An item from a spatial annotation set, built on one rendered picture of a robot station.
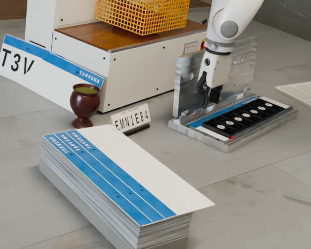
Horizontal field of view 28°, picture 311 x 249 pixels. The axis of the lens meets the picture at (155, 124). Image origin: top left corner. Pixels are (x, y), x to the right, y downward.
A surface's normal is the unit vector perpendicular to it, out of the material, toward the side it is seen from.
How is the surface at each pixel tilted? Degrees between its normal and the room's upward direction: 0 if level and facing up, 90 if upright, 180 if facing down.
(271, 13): 90
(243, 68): 83
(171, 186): 0
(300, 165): 0
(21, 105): 0
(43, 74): 69
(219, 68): 90
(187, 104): 83
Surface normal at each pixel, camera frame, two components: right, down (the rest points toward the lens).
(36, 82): -0.56, -0.12
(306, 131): 0.15, -0.90
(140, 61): 0.78, 0.36
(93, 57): -0.61, 0.24
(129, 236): -0.80, 0.13
